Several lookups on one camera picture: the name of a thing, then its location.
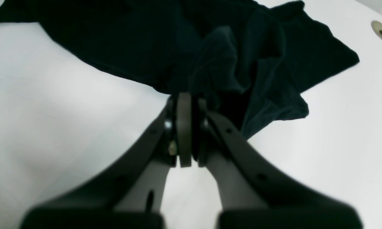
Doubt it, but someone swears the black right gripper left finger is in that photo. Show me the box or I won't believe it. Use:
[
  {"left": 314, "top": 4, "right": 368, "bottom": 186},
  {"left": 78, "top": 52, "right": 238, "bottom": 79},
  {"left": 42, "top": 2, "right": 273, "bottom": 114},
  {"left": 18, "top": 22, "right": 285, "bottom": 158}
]
[{"left": 21, "top": 93, "right": 193, "bottom": 229}]

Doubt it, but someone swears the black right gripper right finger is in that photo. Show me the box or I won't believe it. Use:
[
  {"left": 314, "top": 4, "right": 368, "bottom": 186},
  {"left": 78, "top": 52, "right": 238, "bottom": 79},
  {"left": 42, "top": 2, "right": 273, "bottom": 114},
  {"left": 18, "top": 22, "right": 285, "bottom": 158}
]
[{"left": 196, "top": 98, "right": 363, "bottom": 229}]

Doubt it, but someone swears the black T-shirt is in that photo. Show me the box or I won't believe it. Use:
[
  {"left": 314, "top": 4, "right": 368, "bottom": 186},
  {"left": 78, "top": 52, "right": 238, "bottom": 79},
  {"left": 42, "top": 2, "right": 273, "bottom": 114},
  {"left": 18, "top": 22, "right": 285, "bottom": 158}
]
[{"left": 0, "top": 0, "right": 360, "bottom": 139}]

